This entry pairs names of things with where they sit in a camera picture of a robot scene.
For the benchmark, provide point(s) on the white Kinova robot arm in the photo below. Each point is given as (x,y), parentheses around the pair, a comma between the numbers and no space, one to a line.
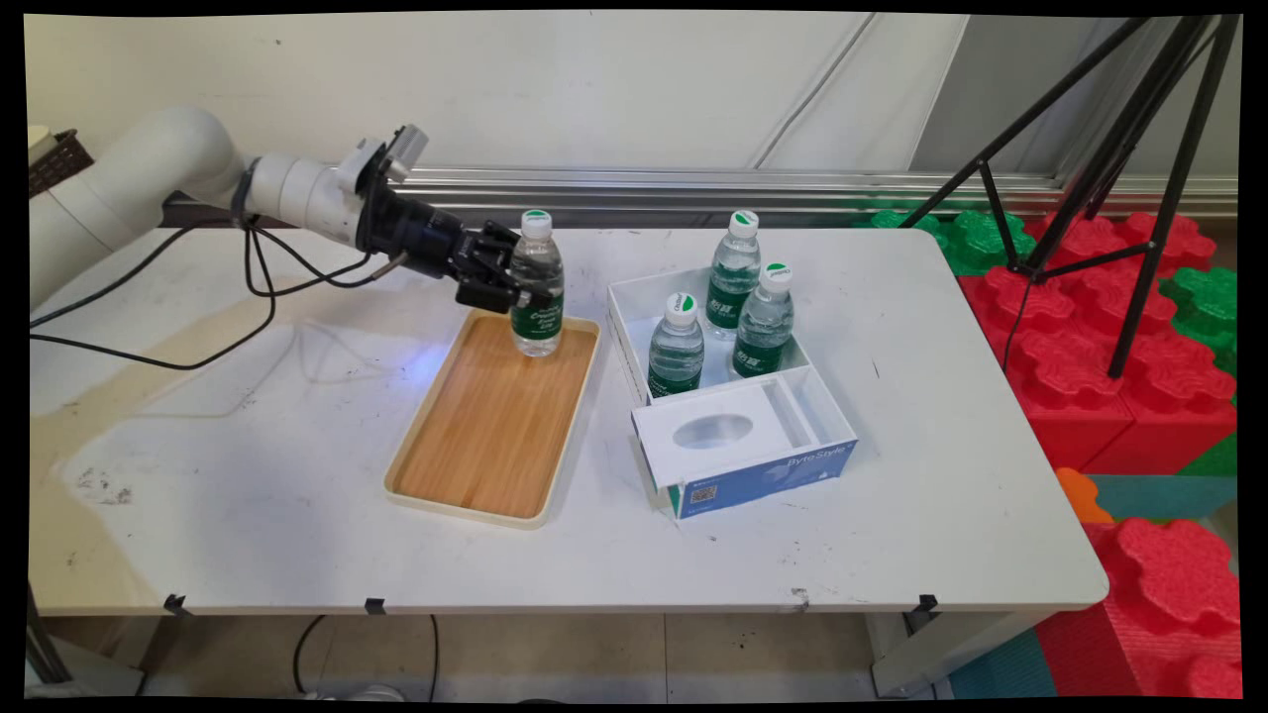
(149,163)

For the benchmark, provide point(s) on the green foam block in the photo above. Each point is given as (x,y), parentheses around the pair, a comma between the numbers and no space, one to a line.
(1214,458)
(1204,302)
(976,243)

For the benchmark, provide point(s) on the teal foam mat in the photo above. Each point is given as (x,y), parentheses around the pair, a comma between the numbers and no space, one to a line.
(1005,668)
(1159,495)

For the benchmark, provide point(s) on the white table leg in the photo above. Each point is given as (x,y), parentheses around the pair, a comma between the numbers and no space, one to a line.
(941,649)

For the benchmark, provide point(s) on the white blue ByteDance box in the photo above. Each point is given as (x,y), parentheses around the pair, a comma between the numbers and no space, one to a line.
(753,475)

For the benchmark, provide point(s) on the orange foam mat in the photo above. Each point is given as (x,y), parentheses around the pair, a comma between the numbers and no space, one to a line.
(1080,495)

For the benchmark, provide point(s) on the green label water bottle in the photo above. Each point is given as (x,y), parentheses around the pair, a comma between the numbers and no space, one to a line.
(733,282)
(765,332)
(677,352)
(538,332)

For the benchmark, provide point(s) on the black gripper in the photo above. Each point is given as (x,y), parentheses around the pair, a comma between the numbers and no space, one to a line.
(416,233)

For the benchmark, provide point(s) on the red foam block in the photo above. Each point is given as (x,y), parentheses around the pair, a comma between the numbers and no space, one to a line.
(1090,238)
(1050,297)
(1169,584)
(1090,396)

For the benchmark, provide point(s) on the brown woven basket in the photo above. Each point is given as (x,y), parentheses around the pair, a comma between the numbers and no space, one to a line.
(59,163)

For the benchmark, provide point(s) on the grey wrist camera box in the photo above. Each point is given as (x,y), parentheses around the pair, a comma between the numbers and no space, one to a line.
(406,147)

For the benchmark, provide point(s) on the aluminium wall rail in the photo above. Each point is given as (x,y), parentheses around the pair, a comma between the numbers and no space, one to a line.
(792,188)

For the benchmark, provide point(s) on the wooden tray with cream rim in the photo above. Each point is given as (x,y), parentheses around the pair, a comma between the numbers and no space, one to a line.
(475,436)

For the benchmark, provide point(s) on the black camera tripod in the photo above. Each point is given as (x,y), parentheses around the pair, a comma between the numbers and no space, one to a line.
(1127,129)

